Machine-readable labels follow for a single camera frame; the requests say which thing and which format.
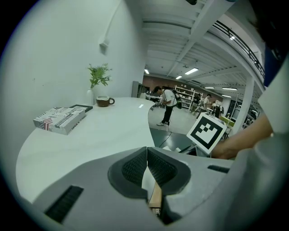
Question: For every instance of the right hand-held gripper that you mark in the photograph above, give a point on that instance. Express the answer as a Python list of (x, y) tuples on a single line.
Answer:
[(206, 133)]

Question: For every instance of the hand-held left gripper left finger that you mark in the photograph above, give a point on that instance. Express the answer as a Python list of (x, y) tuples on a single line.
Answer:
[(131, 171)]

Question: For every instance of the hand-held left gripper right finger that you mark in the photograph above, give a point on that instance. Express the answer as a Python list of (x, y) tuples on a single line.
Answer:
[(167, 171)]

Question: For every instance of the person's right forearm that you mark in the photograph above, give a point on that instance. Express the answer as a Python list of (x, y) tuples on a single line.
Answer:
[(246, 133)]

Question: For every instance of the white curved desk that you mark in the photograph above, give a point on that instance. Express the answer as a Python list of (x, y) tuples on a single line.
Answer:
[(101, 139)]

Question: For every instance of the white storage shelf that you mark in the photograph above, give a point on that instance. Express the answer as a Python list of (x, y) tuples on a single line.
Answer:
[(185, 97)]

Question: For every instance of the brown and cream mug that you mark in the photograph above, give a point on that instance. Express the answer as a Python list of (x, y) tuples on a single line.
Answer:
[(104, 101)]

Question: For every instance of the rectangular ceiling light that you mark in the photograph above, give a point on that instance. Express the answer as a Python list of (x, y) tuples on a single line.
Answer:
[(190, 71)]

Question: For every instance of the grey cabinet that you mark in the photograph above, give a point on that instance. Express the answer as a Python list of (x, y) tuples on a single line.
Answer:
[(137, 89)]

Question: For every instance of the book with printed cover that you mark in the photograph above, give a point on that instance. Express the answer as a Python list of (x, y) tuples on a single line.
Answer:
[(59, 120)]

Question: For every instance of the white vase with green plant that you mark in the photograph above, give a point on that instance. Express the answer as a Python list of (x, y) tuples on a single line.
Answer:
[(97, 83)]

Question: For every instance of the black balcony railing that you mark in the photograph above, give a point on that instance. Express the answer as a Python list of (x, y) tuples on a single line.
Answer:
[(239, 42)]

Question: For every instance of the person's navy blue shirt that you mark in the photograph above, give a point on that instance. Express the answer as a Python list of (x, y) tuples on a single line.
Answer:
[(273, 61)]

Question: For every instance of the white wall junction box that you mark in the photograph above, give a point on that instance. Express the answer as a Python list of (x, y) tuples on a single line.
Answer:
[(104, 45)]

